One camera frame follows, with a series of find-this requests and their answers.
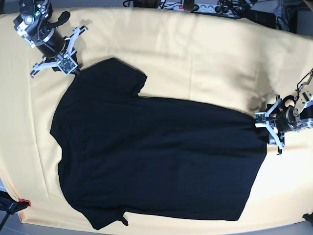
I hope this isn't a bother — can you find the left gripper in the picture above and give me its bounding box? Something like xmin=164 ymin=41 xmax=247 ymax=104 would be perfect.
xmin=266 ymin=94 xmax=295 ymax=155

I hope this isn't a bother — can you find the black clamp corner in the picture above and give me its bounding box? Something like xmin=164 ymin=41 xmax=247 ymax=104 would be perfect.
xmin=303 ymin=213 xmax=313 ymax=224

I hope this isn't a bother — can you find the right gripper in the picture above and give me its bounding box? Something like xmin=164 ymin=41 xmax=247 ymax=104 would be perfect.
xmin=30 ymin=26 xmax=88 ymax=78

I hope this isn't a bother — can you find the black T-shirt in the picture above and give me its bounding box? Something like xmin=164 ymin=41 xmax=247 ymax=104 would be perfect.
xmin=50 ymin=58 xmax=267 ymax=230

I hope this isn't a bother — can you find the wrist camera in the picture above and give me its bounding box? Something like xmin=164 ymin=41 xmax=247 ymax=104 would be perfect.
xmin=57 ymin=57 xmax=77 ymax=75
xmin=255 ymin=112 xmax=267 ymax=128

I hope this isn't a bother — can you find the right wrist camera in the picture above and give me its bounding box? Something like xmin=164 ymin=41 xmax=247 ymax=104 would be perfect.
xmin=57 ymin=57 xmax=77 ymax=75

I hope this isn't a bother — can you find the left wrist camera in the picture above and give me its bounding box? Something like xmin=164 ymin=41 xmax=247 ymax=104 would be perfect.
xmin=255 ymin=112 xmax=267 ymax=128

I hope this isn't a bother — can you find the black red clamp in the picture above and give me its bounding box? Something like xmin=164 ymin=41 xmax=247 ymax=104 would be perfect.
xmin=0 ymin=191 xmax=31 ymax=214

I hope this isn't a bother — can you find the white power strip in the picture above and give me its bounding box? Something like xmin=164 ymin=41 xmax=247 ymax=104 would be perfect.
xmin=163 ymin=2 xmax=238 ymax=17

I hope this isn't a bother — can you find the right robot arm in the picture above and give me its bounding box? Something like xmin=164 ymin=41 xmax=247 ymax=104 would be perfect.
xmin=14 ymin=0 xmax=88 ymax=78

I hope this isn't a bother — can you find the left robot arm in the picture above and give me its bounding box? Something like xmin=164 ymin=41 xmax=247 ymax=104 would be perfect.
xmin=265 ymin=70 xmax=313 ymax=155

